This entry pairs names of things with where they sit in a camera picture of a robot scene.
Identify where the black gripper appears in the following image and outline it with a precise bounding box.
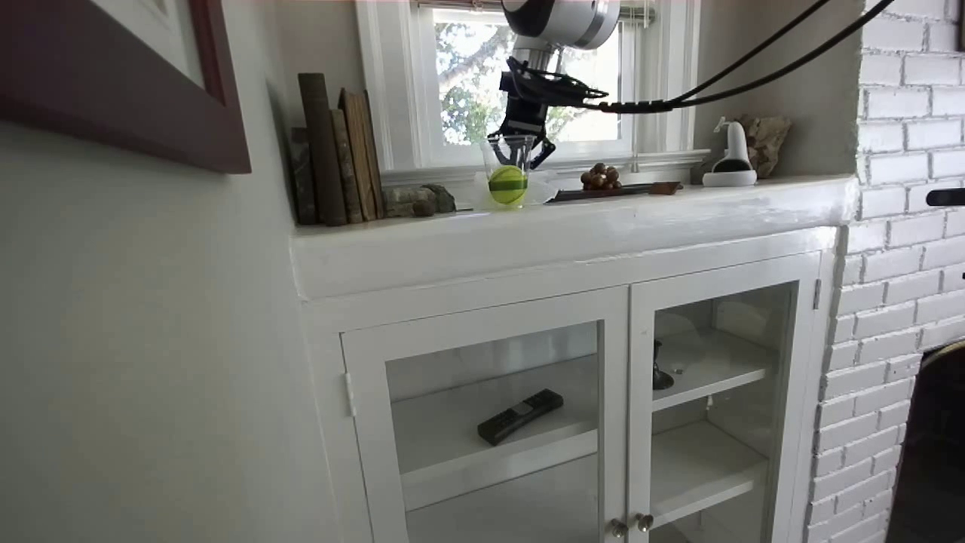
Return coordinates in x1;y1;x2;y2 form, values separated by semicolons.
487;59;584;173

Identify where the white framed window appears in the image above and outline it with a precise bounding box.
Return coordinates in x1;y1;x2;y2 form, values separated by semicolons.
352;0;712;189

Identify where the window blind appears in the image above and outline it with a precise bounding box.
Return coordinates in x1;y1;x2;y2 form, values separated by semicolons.
411;0;658;30

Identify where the green tennis ball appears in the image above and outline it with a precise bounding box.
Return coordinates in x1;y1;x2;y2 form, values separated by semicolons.
487;162;530;211

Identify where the clear drinking glass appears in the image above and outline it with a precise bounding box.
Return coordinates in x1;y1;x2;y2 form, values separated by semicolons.
487;139;533;213

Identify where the brown wooden figure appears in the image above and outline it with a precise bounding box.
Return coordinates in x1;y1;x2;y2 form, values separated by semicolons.
579;159;624;197

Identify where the white built-in cabinet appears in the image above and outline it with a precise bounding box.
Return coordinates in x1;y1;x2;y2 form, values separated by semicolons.
287;175;862;543

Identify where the grey rough rock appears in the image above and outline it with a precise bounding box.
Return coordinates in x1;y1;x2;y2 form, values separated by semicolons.
381;182;460;224

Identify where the dark flat wooden tray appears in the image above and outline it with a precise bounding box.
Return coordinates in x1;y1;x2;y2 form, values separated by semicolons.
545;177;685;205

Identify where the thin tan book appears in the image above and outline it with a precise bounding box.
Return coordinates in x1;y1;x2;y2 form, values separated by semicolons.
330;103;368;225

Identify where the white round base device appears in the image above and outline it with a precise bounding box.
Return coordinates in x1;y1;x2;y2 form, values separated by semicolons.
700;115;761;189

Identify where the small dark book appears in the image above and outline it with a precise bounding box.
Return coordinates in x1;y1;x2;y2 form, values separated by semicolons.
283;118;323;225

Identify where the tan seashell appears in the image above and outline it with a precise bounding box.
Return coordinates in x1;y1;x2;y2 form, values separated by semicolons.
740;111;797;183

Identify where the black remote control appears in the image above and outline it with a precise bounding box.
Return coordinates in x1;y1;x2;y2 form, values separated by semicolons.
474;386;568;449

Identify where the glass cabinet door with remote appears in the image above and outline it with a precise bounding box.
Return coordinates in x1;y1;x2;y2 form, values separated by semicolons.
341;284;632;543

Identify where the glass cabinet door beside bricks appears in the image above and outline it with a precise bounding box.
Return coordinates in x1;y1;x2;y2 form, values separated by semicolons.
624;252;826;543

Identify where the white painted brick fireplace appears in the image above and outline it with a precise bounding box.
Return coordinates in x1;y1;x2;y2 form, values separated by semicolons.
801;0;965;543

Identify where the dark red framed picture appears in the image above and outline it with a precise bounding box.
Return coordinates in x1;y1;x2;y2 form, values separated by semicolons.
0;0;254;175

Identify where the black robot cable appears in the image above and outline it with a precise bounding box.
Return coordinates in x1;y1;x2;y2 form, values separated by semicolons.
579;0;899;115
579;0;836;111

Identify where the black stereo camera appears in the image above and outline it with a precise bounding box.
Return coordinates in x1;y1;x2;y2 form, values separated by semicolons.
923;183;965;211

